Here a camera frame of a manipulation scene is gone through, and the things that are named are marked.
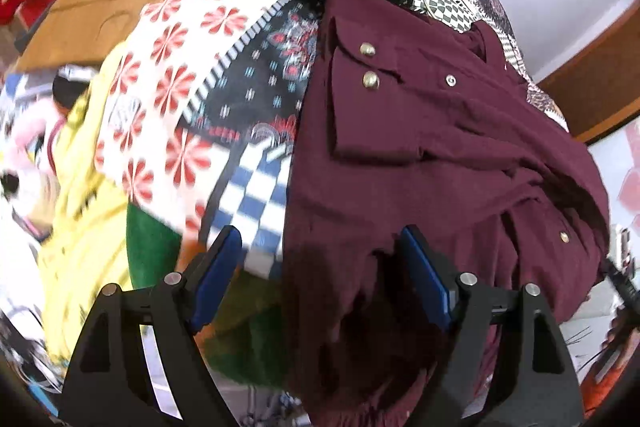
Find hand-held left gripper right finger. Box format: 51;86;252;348
397;224;586;427

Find wooden lap desk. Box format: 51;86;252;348
15;0;213;72

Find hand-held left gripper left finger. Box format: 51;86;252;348
60;224;243;427

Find maroon button shirt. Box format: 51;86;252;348
280;0;612;427

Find wooden wardrobe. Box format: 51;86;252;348
537;0;640;228

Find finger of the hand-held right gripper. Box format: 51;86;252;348
603;257;640;305

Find patchwork bed cover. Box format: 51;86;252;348
95;0;571;388

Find orange object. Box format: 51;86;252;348
582;319;640;415

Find pile of papers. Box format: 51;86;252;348
0;67;101;408

